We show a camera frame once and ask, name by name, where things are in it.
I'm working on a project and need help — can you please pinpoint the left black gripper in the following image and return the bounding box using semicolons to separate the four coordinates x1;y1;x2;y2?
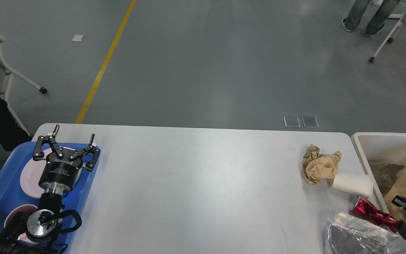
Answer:
32;125;101;194

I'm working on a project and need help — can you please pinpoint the pink plate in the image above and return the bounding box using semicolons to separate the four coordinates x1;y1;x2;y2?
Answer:
20;147;82;198

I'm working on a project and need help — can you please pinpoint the crushed red can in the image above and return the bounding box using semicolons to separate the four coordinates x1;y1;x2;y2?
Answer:
349;196;398;233

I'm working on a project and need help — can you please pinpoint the pink HOME mug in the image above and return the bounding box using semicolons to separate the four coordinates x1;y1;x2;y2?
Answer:
4;204;61;247

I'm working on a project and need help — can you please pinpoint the brown paper ball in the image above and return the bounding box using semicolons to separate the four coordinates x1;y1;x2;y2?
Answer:
302;144;343;185

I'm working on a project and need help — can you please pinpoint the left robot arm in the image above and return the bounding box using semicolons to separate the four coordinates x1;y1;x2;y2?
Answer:
0;125;101;254

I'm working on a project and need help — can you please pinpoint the crumpled clear plastic wrap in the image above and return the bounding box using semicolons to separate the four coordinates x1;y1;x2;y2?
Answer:
368;159;404;196

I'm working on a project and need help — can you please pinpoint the white paper cup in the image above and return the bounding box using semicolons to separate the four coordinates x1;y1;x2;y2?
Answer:
327;172;373;198

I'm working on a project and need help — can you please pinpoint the white plastic bin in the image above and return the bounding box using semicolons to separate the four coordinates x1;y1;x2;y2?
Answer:
352;132;406;214

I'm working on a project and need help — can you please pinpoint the blue plastic tray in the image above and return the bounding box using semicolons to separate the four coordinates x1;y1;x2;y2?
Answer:
0;142;101;254

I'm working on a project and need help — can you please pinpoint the right floor outlet plate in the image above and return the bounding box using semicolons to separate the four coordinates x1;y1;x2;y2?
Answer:
301;116;319;128

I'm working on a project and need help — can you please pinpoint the floor outlet plate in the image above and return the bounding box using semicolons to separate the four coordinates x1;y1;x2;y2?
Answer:
301;116;319;128
283;116;301;128

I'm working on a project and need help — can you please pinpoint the left floor outlet plate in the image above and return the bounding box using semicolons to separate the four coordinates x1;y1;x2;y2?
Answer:
283;116;301;128

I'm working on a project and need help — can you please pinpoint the white rolling stand right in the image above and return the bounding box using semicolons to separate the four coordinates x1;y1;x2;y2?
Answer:
367;0;406;63

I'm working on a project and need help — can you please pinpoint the walking person in jeans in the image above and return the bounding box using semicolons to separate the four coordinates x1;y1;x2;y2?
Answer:
342;0;401;37

